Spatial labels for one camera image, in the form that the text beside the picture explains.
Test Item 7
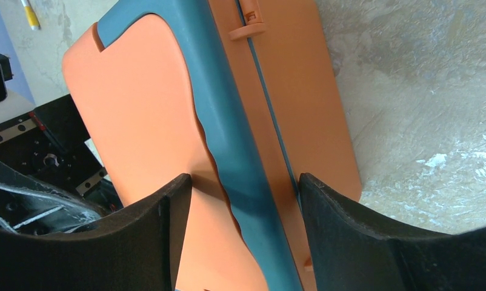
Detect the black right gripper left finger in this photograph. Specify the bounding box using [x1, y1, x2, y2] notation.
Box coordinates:
[0, 173, 192, 290]

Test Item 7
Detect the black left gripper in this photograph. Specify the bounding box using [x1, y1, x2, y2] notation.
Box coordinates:
[0, 95, 123, 235]

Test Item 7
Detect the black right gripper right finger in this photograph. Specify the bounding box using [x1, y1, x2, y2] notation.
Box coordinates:
[299, 173, 486, 290]

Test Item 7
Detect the orange medicine kit box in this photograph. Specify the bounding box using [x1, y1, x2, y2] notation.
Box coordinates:
[62, 1, 362, 290]

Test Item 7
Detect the white yellow thermometer pen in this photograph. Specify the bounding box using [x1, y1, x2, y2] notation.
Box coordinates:
[21, 0, 40, 30]

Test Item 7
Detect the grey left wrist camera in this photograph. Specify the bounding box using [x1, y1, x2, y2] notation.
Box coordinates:
[0, 54, 35, 123]

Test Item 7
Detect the teal box carry handle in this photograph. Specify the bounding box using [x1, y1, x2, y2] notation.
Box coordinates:
[98, 1, 302, 290]

